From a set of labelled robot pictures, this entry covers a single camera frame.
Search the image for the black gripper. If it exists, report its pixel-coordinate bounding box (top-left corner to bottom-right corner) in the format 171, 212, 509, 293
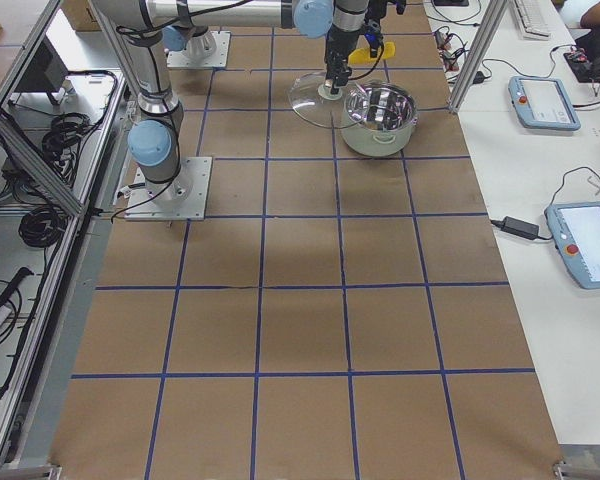
368, 0, 405, 20
324, 24, 361, 95

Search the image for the yellow corn cob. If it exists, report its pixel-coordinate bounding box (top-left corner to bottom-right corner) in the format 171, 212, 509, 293
348, 41, 396, 65

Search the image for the glass pot lid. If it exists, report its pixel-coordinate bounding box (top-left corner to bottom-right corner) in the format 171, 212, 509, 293
288, 71, 369, 129

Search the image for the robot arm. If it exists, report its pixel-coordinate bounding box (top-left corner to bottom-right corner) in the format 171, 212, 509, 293
92, 1, 368, 209
164, 1, 406, 60

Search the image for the pale green cooking pot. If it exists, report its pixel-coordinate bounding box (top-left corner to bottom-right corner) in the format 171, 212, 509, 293
341, 80, 418, 157

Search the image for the white keyboard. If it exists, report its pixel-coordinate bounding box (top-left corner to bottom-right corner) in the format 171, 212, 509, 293
510, 0, 551, 41

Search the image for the far blue teach pendant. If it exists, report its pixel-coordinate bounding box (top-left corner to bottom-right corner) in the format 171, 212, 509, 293
508, 76, 581, 131

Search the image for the blue teach pendant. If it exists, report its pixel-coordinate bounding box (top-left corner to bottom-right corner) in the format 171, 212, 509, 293
508, 76, 581, 131
545, 201, 600, 289

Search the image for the black power adapter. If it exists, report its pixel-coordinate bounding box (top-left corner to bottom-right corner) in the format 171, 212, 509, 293
501, 216, 539, 240

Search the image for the cardboard box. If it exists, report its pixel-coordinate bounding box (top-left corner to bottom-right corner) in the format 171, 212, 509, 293
61, 0, 100, 32

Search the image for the black monitor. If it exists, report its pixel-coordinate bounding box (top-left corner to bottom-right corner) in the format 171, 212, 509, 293
14, 36, 69, 105

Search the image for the near blue teach pendant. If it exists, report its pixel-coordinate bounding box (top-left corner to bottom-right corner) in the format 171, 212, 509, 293
545, 201, 600, 289

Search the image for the aluminium frame post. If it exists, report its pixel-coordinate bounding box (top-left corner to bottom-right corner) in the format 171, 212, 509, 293
448, 0, 508, 114

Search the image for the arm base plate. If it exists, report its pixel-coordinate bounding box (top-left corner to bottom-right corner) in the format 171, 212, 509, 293
122, 157, 213, 221
163, 27, 231, 70

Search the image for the aluminium side frame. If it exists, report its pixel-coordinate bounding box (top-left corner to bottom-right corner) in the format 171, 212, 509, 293
0, 1, 134, 479

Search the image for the coiled black cable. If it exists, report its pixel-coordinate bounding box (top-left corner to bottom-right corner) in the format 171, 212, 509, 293
18, 204, 67, 250

